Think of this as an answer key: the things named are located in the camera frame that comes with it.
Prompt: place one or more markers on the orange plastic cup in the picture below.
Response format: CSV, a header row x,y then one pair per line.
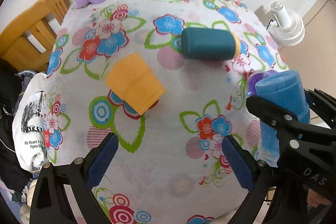
x,y
133,81

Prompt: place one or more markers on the blue plastic cup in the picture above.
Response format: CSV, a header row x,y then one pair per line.
x,y
284,89

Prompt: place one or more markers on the purple plastic cup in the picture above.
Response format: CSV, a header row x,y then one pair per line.
x,y
255,77

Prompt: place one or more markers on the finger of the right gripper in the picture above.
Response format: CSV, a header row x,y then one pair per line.
x,y
273,113
322,104

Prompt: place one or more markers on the white printed bag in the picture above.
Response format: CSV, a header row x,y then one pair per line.
x,y
29,124

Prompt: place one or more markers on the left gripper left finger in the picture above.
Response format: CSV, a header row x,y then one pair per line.
x,y
50,202

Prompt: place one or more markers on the orange wooden chair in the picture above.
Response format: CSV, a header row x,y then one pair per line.
x,y
27,42

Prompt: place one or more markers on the person's right hand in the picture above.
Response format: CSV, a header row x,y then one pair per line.
x,y
314,199

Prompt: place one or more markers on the floral tablecloth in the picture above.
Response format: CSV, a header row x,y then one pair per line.
x,y
169,167

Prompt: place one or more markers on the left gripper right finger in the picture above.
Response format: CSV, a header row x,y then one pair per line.
x,y
252,175

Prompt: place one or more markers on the white floor fan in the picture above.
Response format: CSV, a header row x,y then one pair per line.
x,y
288,29

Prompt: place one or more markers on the teal bottle with yellow cap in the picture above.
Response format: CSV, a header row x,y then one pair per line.
x,y
209,44

